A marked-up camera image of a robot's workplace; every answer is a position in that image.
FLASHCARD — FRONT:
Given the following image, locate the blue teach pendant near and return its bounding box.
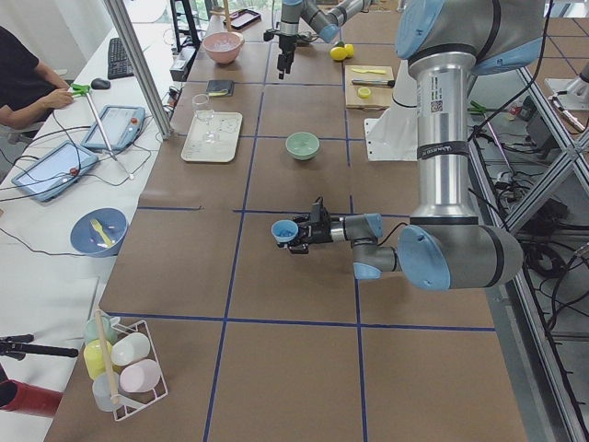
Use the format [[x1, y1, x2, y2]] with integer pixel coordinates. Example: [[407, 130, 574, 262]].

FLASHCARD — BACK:
[[11, 142, 98, 202]]

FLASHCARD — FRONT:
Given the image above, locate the white plastic cup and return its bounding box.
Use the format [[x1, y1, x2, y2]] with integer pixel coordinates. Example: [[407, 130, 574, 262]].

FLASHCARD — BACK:
[[110, 332, 151, 366]]

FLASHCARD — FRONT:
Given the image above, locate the aluminium frame post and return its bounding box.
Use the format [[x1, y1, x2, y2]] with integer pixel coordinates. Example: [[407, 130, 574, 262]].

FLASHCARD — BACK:
[[103, 0, 172, 140]]

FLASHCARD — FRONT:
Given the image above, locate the metal handle knife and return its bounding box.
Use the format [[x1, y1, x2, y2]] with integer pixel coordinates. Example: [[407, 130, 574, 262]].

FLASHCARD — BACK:
[[351, 79, 396, 88]]

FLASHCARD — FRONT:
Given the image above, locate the grabber stick green tip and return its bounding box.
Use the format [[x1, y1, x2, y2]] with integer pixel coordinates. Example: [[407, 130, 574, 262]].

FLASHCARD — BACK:
[[71, 84, 134, 180]]

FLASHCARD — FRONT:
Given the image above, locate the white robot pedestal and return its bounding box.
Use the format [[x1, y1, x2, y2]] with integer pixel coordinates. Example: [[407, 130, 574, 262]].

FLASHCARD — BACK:
[[364, 60, 421, 162]]

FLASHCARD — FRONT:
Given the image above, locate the pink plastic cup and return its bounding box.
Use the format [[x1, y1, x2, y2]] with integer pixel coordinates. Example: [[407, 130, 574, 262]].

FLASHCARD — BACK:
[[120, 359, 161, 393]]

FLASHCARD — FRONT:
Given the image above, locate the light blue plastic cup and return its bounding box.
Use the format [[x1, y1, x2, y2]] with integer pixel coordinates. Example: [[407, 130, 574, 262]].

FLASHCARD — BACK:
[[271, 219, 298, 244]]

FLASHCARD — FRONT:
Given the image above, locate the blue teach pendant far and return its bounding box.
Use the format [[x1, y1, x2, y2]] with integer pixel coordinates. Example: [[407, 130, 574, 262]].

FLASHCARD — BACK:
[[81, 105, 145, 152]]

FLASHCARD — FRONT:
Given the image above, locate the pink bowl with ice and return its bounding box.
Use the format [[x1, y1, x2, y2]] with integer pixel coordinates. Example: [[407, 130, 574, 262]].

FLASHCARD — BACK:
[[202, 31, 245, 64]]

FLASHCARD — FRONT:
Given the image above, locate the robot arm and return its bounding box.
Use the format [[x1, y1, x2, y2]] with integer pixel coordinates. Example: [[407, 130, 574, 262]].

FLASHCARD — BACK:
[[263, 0, 372, 79], [271, 1, 545, 291]]

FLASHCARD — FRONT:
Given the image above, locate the blue bowl with fork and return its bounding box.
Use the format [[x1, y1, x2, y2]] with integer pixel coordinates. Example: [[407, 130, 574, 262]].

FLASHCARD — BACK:
[[70, 208, 128, 258]]

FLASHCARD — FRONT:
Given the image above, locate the yellow plastic knife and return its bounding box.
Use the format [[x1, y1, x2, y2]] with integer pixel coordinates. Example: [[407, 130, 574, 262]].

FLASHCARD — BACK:
[[351, 67, 387, 75]]

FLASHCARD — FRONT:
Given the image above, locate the white wire cup rack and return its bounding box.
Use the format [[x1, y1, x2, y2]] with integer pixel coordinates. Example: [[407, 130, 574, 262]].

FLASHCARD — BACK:
[[94, 310, 168, 422]]

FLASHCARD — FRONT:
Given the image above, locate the clear grey plastic cup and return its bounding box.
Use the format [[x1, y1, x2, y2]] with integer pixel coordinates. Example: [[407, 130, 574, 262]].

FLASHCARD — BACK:
[[92, 372, 121, 412]]

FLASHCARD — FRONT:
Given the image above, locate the black keyboard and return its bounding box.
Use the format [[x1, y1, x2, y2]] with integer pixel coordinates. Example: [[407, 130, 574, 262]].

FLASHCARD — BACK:
[[107, 37, 134, 80]]

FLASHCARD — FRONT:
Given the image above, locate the cream bear tray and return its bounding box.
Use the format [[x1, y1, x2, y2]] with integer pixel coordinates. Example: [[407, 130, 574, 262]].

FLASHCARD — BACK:
[[180, 111, 243, 163]]

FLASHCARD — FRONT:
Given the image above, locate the black computer mouse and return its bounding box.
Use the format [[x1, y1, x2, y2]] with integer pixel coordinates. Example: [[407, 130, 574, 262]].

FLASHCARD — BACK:
[[90, 78, 111, 90]]

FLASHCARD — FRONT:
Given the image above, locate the yellow plastic cup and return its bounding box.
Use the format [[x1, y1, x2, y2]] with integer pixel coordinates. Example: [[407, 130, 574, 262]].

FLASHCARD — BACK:
[[83, 339, 106, 380]]

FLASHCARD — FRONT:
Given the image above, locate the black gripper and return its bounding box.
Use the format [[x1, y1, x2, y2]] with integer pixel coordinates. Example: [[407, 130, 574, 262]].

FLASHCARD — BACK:
[[263, 29, 298, 79], [277, 196, 332, 254]]

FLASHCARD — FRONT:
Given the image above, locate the clear wine glass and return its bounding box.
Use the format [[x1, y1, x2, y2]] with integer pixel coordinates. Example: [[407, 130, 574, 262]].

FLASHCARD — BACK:
[[191, 94, 218, 144]]

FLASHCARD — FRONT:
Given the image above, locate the blue teach pendant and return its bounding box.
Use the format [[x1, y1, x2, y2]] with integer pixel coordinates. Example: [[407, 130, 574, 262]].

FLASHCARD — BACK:
[[11, 142, 98, 202], [81, 105, 145, 152]]

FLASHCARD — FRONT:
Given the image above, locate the grey folded cloth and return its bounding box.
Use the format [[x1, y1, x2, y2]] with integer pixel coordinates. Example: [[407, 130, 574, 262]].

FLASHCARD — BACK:
[[205, 79, 235, 98]]

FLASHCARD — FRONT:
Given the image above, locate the person in black shirt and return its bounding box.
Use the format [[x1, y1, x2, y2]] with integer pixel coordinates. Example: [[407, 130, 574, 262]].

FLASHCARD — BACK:
[[1, 27, 74, 130]]

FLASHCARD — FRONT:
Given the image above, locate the green plastic cup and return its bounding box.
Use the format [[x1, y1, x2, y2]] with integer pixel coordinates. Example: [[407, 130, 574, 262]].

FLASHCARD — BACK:
[[84, 314, 118, 344]]

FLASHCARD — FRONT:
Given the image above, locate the wooden cutting board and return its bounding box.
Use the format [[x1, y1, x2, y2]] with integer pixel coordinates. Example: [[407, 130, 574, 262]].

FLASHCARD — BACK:
[[344, 65, 395, 110]]

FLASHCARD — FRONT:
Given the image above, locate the red cylinder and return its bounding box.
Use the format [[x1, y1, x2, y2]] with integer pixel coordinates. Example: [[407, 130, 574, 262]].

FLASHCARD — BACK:
[[1, 379, 63, 417]]

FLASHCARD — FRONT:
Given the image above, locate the yellow lemon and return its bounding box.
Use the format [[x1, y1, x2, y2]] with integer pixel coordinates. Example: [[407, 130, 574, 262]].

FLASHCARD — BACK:
[[344, 43, 354, 58], [329, 46, 348, 62]]

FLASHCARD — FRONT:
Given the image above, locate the mint green bowl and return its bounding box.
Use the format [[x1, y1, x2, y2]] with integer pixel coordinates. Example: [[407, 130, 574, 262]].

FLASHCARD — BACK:
[[285, 132, 320, 160]]

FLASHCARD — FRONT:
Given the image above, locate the half lemon slice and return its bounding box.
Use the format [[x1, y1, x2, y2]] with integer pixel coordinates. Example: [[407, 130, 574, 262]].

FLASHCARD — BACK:
[[357, 87, 372, 99]]

